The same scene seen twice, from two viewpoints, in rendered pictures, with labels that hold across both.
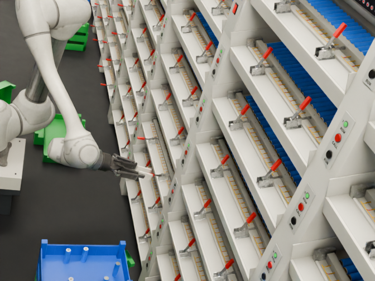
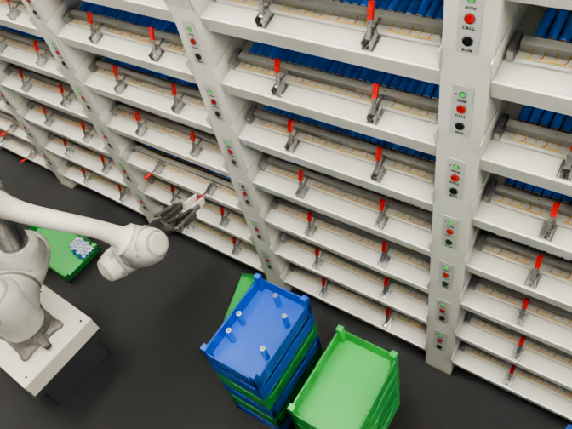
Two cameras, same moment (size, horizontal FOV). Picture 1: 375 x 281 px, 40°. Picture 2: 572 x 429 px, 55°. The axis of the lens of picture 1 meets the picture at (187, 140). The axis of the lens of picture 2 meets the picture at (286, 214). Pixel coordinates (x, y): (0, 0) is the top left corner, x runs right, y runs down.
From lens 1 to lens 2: 0.50 m
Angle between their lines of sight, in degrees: 23
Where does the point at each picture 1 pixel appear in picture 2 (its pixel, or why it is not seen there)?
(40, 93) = (19, 236)
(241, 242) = (387, 181)
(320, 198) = (483, 87)
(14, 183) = (89, 328)
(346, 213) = (527, 79)
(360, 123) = not seen: outside the picture
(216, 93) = (221, 74)
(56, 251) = (217, 341)
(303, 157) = (423, 64)
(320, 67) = not seen: outside the picture
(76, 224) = (167, 297)
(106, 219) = (182, 267)
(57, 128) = not seen: hidden behind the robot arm
